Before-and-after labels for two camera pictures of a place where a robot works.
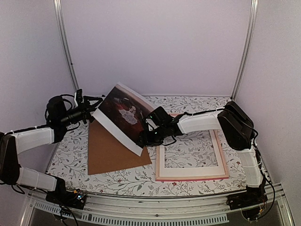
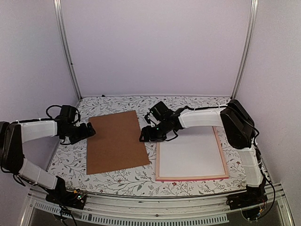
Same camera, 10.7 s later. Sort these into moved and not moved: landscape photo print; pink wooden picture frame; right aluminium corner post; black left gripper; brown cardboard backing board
Moved: landscape photo print; black left gripper
Not moved: brown cardboard backing board; pink wooden picture frame; right aluminium corner post
